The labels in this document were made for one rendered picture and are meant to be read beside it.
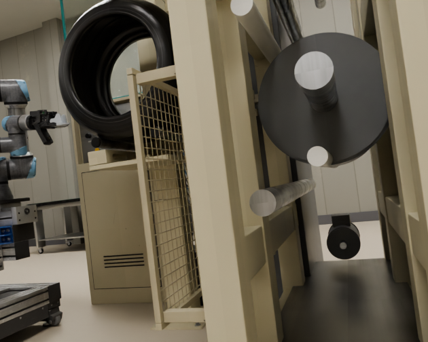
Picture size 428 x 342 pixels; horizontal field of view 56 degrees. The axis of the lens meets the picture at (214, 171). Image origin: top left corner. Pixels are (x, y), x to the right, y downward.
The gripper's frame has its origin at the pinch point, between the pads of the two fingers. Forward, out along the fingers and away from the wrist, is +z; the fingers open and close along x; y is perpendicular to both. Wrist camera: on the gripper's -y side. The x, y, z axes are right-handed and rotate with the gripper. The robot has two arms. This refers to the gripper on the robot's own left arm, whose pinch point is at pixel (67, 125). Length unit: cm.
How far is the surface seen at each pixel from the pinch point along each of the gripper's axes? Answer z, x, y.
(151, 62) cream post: 29, 28, 33
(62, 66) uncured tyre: 7.8, -12.5, 23.1
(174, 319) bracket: 79, -57, -60
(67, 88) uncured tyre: 10.3, -12.6, 13.7
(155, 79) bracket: 73, -57, 3
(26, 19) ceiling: -363, 359, 221
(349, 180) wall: 124, 373, -35
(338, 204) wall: 111, 373, -65
